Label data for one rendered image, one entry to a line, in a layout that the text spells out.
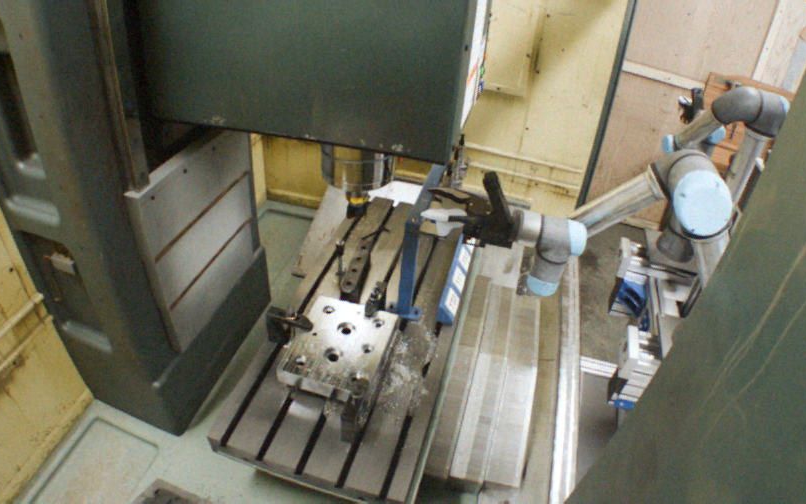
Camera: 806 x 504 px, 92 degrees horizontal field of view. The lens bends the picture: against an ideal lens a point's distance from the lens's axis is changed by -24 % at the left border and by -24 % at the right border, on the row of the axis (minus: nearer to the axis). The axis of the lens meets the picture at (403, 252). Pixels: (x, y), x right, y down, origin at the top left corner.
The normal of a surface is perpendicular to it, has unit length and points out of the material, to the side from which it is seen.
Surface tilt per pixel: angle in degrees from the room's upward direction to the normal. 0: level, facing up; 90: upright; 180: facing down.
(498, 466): 8
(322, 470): 0
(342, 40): 90
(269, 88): 90
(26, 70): 90
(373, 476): 0
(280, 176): 90
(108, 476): 0
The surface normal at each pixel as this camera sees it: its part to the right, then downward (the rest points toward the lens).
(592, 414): 0.07, -0.80
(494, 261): -0.04, -0.50
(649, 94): -0.31, 0.57
